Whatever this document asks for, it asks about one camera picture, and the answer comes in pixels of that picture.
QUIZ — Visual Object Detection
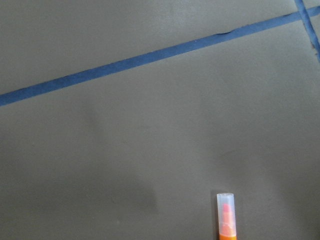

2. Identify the orange highlighter pen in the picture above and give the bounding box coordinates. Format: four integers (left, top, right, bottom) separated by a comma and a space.
216, 193, 237, 240

